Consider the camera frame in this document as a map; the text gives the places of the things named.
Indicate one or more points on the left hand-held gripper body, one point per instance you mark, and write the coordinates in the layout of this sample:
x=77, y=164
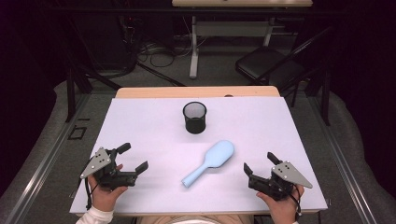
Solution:
x=106, y=174

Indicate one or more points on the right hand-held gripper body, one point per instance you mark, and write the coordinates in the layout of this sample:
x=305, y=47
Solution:
x=280, y=183

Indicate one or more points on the light blue hairbrush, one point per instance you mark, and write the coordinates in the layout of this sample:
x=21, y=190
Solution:
x=216, y=155

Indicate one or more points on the black mesh pen holder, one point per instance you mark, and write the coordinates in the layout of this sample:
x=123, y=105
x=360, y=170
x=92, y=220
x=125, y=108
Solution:
x=195, y=124

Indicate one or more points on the person's left hand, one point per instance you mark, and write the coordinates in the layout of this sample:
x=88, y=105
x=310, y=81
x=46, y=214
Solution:
x=104, y=197

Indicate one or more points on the person's right hand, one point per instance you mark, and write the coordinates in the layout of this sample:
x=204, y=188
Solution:
x=283, y=210

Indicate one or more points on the white table cover board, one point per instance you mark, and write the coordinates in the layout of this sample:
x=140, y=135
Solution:
x=155, y=140

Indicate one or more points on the person's beige torso clothing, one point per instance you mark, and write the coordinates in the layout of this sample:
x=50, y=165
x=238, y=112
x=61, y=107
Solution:
x=193, y=220

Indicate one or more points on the black metal stand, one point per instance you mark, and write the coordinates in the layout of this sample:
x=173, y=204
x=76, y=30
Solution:
x=71, y=93
x=326, y=93

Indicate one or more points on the black folding chair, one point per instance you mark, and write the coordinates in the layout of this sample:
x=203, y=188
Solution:
x=267, y=63

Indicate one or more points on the metal floor rail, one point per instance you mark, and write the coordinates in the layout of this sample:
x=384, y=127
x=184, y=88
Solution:
x=46, y=158
x=339, y=155

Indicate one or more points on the white frame desk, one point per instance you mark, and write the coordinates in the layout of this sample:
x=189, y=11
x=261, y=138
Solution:
x=193, y=46

